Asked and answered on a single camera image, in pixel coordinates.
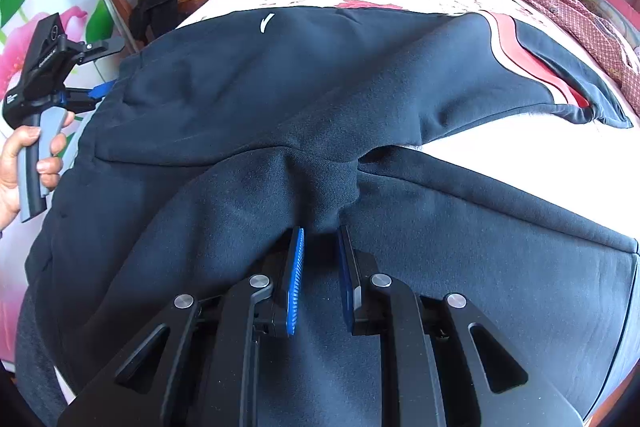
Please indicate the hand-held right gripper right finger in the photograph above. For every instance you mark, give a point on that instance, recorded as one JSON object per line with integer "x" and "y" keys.
{"x": 347, "y": 277}

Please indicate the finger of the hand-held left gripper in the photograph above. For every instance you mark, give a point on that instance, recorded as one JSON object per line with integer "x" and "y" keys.
{"x": 100, "y": 91}
{"x": 100, "y": 48}

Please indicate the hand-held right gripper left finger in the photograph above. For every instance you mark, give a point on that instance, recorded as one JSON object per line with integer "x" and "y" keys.
{"x": 292, "y": 282}

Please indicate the dark navy pants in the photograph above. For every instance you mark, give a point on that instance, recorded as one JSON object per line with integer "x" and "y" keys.
{"x": 300, "y": 82}

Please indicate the grey cloth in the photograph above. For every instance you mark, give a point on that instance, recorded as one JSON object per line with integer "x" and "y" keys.
{"x": 40, "y": 357}

